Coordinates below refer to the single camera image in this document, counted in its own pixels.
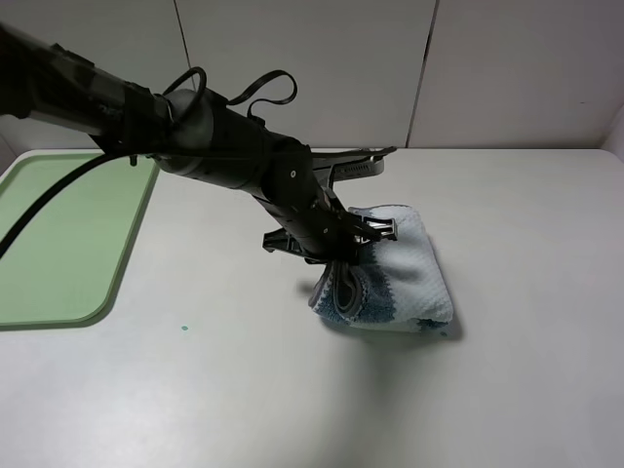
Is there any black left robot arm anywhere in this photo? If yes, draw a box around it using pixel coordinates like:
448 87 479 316
1 25 397 264

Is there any blue white striped towel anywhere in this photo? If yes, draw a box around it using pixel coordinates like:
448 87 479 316
308 205 454 332

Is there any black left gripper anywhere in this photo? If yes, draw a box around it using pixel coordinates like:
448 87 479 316
260 191 398 263

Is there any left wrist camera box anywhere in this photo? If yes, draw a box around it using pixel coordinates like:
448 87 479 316
312 146 397 188

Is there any green plastic tray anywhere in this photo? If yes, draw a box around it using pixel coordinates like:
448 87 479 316
1 159 158 330

